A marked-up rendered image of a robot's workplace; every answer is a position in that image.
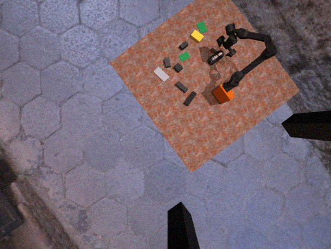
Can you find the yellow rectangular block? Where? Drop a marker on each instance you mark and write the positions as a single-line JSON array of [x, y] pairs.
[[197, 36]]

